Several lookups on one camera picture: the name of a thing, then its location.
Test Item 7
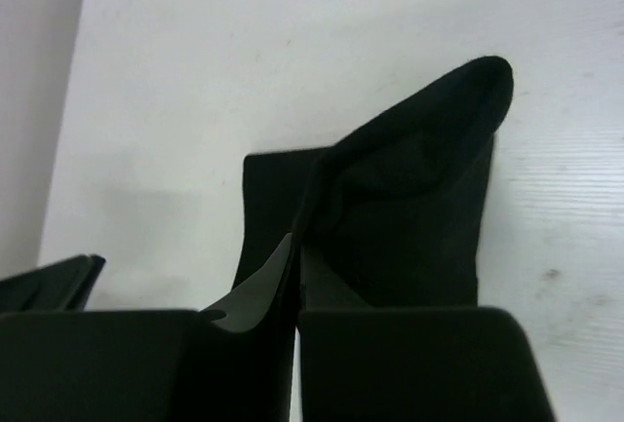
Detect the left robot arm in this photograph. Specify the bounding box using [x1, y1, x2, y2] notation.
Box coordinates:
[1, 254, 106, 314]

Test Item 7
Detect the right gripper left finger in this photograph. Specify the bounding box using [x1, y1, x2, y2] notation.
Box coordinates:
[1, 237, 293, 421]

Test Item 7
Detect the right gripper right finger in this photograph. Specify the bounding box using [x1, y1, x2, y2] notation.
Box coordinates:
[297, 247, 556, 421]

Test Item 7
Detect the black tank top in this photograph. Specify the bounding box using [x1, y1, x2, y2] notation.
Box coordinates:
[235, 56, 514, 307]

